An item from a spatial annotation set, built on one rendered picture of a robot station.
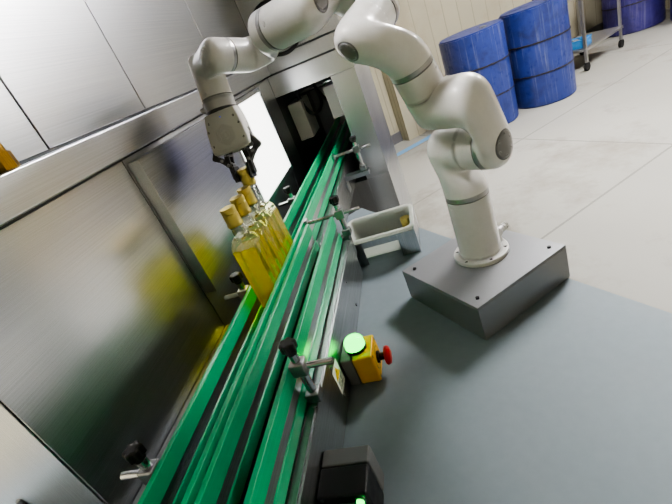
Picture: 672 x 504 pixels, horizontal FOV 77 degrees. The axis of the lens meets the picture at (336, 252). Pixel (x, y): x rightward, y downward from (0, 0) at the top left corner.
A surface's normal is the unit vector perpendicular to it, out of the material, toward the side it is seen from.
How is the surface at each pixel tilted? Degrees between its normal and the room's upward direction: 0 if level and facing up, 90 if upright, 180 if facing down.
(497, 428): 0
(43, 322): 90
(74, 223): 90
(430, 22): 90
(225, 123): 73
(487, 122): 93
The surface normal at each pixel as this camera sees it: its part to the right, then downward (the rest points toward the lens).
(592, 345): -0.36, -0.83
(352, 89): -0.12, 0.50
